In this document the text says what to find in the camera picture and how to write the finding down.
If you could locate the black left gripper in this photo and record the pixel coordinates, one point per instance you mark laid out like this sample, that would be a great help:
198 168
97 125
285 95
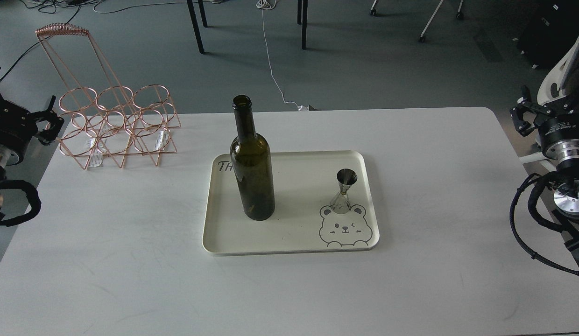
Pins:
17 130

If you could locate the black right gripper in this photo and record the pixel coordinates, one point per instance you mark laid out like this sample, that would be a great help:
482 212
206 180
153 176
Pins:
551 129

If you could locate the steel double jigger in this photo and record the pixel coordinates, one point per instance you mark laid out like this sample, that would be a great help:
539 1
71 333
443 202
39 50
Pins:
341 202

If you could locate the dark green wine bottle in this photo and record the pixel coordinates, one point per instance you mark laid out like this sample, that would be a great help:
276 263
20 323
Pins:
251 161

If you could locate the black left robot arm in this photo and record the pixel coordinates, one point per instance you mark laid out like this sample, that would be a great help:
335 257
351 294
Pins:
9 158

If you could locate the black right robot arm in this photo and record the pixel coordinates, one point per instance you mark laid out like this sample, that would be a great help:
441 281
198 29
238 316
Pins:
554 198

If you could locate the rolling chair base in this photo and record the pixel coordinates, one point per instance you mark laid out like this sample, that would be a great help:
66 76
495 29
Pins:
422 37

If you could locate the black table legs left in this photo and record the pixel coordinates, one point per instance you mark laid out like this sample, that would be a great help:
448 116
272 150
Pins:
197 13

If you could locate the black table legs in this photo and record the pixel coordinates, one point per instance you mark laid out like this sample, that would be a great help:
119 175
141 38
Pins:
302 14
197 13

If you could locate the cream bear serving tray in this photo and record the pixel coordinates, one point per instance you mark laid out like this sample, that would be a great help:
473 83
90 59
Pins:
304 185

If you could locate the black table legs right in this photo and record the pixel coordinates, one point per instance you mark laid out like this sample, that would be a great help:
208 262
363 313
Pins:
302 14

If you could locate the copper wire wine rack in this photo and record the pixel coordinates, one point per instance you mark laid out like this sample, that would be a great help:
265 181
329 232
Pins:
113 122

